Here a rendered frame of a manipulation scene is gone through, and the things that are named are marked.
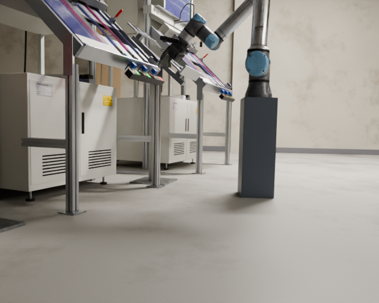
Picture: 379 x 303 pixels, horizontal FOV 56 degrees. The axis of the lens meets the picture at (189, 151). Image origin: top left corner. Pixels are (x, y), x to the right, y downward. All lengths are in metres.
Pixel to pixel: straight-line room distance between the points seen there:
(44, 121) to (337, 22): 4.76
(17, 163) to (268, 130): 1.28
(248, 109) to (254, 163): 0.30
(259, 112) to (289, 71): 3.60
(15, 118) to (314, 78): 4.51
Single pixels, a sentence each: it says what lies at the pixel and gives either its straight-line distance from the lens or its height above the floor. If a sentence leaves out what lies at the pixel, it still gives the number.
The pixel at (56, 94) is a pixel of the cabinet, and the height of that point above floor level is 0.53.
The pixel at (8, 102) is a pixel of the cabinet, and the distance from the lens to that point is 1.92.
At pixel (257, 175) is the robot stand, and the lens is 1.98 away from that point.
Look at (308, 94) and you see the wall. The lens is 5.58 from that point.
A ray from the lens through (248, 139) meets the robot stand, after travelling 1.95.
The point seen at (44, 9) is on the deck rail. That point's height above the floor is 0.89.
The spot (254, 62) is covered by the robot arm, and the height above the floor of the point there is 0.71.
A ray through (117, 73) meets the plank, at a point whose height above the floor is 1.08.
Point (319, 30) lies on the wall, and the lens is 5.76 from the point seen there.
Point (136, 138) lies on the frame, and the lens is 2.28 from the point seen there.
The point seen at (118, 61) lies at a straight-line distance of 1.87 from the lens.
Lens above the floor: 0.40
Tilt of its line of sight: 4 degrees down
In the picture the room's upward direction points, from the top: 1 degrees clockwise
